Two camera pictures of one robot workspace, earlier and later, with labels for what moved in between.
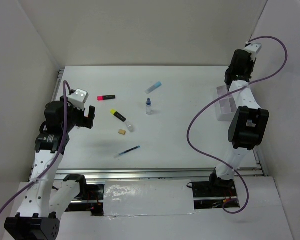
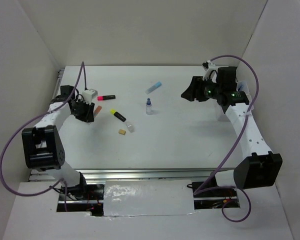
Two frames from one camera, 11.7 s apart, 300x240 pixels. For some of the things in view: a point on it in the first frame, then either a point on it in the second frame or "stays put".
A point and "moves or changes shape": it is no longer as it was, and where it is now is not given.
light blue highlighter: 152,88 stays put
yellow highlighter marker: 118,115 stays put
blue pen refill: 129,150 moves or changes shape
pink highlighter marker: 105,97 stays put
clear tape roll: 130,126 stays put
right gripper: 251,70 -> 195,89
